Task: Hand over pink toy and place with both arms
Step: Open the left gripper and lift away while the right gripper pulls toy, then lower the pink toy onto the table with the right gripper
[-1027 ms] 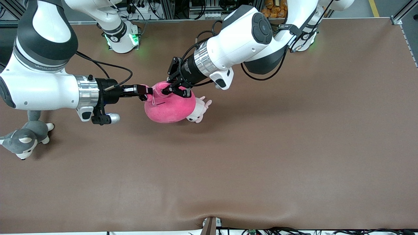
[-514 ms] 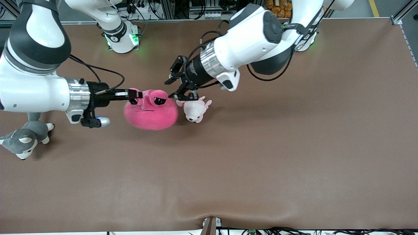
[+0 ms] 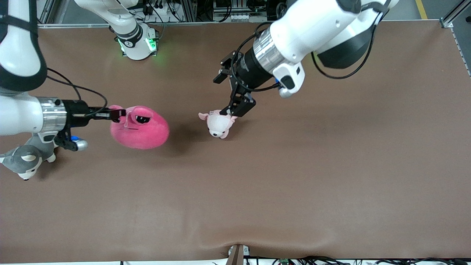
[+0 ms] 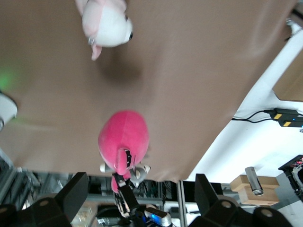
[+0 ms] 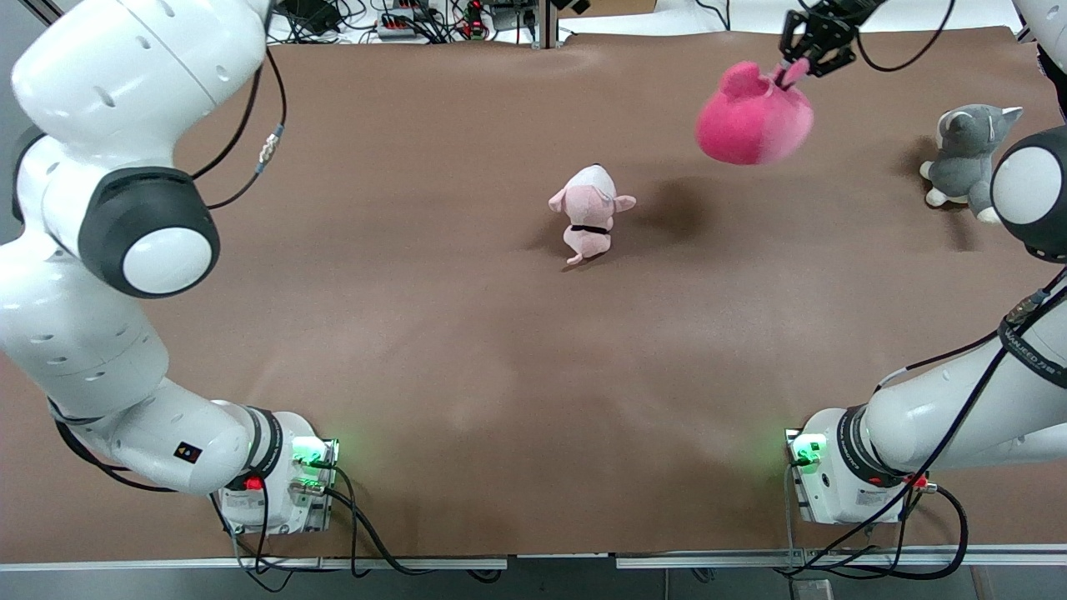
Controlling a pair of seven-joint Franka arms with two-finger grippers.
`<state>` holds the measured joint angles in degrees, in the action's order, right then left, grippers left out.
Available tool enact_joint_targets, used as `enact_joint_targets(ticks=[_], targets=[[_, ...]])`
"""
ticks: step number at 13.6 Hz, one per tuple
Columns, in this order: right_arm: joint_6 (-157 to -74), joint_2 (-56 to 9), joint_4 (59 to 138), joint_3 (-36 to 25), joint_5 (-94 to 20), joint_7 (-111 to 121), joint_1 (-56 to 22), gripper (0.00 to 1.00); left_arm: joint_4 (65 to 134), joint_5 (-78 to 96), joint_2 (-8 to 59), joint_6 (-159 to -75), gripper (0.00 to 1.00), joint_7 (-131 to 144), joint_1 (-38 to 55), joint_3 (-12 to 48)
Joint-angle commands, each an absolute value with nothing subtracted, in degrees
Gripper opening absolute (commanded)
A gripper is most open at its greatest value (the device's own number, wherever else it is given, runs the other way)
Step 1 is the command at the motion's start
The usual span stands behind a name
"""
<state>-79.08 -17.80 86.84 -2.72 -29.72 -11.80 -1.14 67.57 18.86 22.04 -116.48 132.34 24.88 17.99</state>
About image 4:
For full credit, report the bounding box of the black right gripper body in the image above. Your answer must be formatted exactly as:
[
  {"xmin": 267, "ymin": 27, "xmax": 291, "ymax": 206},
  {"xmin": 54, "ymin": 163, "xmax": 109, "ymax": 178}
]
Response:
[{"xmin": 116, "ymin": 203, "xmax": 147, "ymax": 227}]

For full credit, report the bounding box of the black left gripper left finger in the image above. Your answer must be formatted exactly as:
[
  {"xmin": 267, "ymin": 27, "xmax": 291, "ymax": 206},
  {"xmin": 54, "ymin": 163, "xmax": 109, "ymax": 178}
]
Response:
[{"xmin": 0, "ymin": 172, "xmax": 89, "ymax": 227}]

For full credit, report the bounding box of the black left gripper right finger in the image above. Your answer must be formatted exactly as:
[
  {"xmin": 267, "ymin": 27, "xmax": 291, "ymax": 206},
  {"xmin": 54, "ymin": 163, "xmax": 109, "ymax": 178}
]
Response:
[{"xmin": 187, "ymin": 173, "xmax": 294, "ymax": 227}]

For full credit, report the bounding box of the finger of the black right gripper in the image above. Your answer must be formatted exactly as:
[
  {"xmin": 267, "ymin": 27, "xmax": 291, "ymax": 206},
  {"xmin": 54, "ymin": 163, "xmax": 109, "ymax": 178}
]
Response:
[{"xmin": 112, "ymin": 173, "xmax": 140, "ymax": 212}]

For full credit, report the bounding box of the pink round plush toy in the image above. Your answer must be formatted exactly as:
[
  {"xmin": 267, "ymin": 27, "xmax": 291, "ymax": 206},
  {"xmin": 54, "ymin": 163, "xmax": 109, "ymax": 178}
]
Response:
[{"xmin": 98, "ymin": 109, "xmax": 150, "ymax": 193}]

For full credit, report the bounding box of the grey and white plush toy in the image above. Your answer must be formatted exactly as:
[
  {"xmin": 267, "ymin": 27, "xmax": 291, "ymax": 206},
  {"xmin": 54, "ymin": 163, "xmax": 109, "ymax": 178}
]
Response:
[{"xmin": 99, "ymin": 162, "xmax": 152, "ymax": 188}]

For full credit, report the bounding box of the white and pink plush toy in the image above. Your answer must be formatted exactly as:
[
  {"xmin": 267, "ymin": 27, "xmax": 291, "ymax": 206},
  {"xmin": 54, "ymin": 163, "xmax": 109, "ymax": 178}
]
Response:
[{"xmin": 74, "ymin": 0, "xmax": 134, "ymax": 61}]

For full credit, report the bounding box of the metal cylinder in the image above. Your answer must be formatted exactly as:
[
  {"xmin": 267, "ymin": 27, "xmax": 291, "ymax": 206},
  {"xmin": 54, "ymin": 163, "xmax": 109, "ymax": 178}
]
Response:
[{"xmin": 244, "ymin": 166, "xmax": 265, "ymax": 196}]

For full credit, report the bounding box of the small cardboard box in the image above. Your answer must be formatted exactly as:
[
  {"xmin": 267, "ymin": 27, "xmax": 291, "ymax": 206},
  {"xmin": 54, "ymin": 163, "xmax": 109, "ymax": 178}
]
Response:
[{"xmin": 230, "ymin": 174, "xmax": 280, "ymax": 206}]

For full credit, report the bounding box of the black electronic device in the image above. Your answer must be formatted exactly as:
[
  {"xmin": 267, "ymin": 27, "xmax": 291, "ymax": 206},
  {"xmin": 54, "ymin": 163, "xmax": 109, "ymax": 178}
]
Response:
[{"xmin": 278, "ymin": 155, "xmax": 303, "ymax": 197}]

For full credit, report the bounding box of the black adapter with yellow label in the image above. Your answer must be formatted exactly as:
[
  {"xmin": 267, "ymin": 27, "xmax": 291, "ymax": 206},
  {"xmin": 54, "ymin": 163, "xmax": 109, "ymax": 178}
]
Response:
[
  {"xmin": 269, "ymin": 107, "xmax": 299, "ymax": 122},
  {"xmin": 278, "ymin": 119, "xmax": 303, "ymax": 128}
]

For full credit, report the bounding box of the brown table cover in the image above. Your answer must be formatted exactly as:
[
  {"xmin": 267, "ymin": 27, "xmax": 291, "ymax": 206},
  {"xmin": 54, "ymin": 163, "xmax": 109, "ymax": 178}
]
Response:
[{"xmin": 0, "ymin": 0, "xmax": 296, "ymax": 183}]

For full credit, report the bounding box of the brown cardboard panel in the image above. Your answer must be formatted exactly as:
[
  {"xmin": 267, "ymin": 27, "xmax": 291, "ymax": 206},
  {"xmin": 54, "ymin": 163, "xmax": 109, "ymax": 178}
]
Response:
[{"xmin": 272, "ymin": 48, "xmax": 303, "ymax": 103}]

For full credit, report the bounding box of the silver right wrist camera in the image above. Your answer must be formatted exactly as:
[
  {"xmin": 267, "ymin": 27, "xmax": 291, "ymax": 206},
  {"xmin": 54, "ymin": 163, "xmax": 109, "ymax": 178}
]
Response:
[{"xmin": 143, "ymin": 207, "xmax": 171, "ymax": 227}]

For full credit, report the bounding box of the aluminium profile post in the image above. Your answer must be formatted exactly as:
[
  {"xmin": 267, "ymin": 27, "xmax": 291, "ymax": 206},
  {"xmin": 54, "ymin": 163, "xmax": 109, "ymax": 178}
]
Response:
[{"xmin": 177, "ymin": 180, "xmax": 187, "ymax": 213}]

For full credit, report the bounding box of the black cable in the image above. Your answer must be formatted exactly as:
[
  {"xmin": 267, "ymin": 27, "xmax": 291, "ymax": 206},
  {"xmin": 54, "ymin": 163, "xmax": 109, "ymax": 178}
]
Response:
[{"xmin": 231, "ymin": 109, "xmax": 275, "ymax": 123}]

